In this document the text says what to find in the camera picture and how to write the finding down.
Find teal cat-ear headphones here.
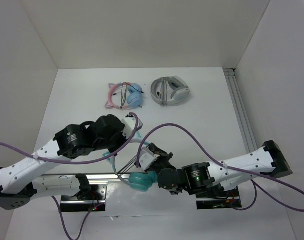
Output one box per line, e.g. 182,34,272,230
106,131,157,192

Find black headphone audio cable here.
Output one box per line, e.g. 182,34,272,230
115,153,143,176

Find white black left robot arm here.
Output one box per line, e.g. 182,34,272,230
0,114,132,210

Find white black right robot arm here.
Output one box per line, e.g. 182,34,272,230
139,140,293,196

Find pink blue cat-ear headphones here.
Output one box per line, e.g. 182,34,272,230
104,82,144,110

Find grey white headphones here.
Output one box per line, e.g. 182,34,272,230
150,76,191,107

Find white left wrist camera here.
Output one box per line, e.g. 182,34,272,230
121,114,143,139

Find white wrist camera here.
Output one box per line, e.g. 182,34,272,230
121,114,143,139
135,147,160,172

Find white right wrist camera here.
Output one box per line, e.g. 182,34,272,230
135,147,160,172

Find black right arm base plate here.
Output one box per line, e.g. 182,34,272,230
196,185,242,210

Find aluminium rail at table front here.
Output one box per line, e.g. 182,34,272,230
39,171,198,182

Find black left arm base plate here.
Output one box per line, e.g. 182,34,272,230
59,174,108,213

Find aluminium rail at right wall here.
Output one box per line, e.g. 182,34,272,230
223,68,258,153

